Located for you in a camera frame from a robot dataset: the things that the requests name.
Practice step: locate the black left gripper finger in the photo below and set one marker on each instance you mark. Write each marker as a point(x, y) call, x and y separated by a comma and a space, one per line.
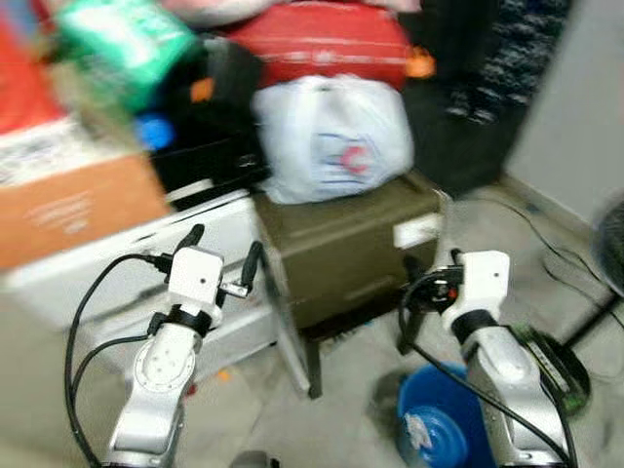
point(253, 265)
point(192, 239)

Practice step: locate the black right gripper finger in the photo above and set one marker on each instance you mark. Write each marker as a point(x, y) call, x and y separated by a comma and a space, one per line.
point(454, 256)
point(413, 275)

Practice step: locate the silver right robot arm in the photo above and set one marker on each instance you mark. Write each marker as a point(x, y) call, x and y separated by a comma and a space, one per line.
point(507, 370)

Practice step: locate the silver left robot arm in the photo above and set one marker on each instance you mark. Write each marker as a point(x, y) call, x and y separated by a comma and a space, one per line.
point(161, 375)

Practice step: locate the olive brown cabinet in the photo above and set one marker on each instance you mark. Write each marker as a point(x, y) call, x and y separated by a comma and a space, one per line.
point(341, 253)

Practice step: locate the white drawer cabinet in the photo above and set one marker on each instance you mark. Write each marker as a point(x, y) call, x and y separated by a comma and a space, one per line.
point(107, 283)

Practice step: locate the black box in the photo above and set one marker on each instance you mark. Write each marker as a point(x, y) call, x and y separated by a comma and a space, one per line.
point(214, 136)

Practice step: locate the round blue cap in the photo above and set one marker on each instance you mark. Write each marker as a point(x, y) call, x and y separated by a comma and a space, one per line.
point(155, 132)

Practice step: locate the brown cardboard box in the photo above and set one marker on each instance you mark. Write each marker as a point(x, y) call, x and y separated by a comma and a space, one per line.
point(78, 210)

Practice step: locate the blue plastic bucket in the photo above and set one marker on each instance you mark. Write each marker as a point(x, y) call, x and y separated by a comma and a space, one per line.
point(439, 419)

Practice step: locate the green striped packet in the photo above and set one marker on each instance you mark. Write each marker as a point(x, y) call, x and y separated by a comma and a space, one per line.
point(556, 370)

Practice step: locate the white printed plastic bag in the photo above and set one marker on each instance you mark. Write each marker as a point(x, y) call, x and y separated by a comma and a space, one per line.
point(331, 136)

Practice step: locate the black standing fan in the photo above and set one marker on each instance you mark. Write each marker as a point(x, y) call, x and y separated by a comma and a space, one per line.
point(611, 244)

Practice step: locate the small orange object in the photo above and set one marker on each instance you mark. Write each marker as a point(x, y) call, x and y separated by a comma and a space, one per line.
point(420, 63)

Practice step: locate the green printed package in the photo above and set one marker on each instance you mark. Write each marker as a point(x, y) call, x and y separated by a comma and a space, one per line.
point(127, 44)

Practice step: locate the dark patterned trouser legs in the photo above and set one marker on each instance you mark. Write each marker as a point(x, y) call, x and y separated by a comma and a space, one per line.
point(507, 49)

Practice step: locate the red fabric bundle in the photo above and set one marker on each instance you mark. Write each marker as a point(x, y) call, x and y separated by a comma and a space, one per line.
point(24, 88)

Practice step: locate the pink cloth bundle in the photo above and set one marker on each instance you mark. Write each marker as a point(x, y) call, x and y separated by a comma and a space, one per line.
point(219, 10)

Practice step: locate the red suitcase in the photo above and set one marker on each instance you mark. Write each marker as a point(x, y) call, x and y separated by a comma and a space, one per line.
point(322, 44)

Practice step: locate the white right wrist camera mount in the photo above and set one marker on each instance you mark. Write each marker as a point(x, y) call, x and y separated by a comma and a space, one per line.
point(480, 278)

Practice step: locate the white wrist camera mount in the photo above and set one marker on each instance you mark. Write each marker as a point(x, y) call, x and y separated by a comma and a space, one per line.
point(195, 273)
point(480, 278)

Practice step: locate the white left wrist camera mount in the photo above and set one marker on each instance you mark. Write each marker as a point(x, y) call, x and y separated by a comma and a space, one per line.
point(195, 273)

